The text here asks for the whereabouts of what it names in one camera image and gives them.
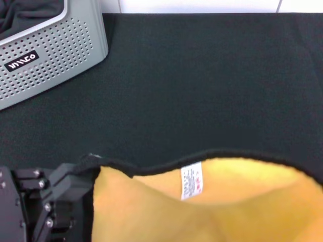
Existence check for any grey perforated storage box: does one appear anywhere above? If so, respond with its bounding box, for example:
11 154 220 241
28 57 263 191
0 0 110 111

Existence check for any dark cloth box liner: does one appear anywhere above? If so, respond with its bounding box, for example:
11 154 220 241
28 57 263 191
0 0 66 35

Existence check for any yellow towel with black border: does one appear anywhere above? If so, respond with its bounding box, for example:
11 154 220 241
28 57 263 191
80 148 323 242

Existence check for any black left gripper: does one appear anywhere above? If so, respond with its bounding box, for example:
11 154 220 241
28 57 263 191
0 163 99 242

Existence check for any black tablecloth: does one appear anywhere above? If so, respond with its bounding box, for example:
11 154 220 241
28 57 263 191
0 12 323 242

